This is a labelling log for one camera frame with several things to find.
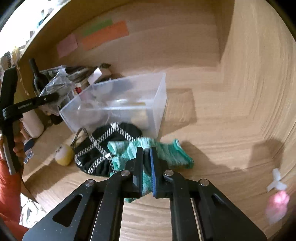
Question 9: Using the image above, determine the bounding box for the silver crinkled plastic bag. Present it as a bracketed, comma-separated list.
[39, 66, 75, 116]

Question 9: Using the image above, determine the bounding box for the black pouch with chain trim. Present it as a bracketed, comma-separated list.
[71, 123, 142, 177]

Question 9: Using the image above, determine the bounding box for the yellow plush ball face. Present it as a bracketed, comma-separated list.
[54, 145, 74, 166]

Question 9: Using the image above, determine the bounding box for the green striped sock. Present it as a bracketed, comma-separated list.
[106, 136, 195, 204]

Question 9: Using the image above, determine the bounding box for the left hand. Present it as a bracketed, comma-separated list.
[1, 121, 26, 162]

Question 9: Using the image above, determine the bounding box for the beige cushion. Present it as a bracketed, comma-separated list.
[23, 110, 45, 138]

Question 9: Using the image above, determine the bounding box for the dark wine bottle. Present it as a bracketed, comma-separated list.
[29, 58, 49, 96]

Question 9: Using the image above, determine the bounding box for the pink white small toy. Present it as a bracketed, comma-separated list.
[265, 168, 290, 225]

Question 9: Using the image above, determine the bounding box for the stack of papers and magazines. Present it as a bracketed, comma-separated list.
[41, 65, 97, 83]

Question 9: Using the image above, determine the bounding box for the pink paper note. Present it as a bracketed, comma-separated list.
[56, 34, 78, 59]

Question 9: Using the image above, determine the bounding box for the white folded card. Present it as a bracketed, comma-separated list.
[87, 67, 112, 85]

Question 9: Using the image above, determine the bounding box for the wooden upper shelf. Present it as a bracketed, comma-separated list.
[18, 0, 129, 67]

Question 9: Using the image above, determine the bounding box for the green paper note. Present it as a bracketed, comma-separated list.
[80, 19, 113, 37]

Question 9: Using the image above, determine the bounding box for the orange paper note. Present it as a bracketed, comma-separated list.
[81, 21, 130, 51]

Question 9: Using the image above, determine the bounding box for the clear plastic storage bin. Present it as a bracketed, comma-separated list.
[60, 72, 167, 138]

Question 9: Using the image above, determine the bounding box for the black white striped hair tie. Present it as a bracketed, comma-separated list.
[70, 127, 90, 149]

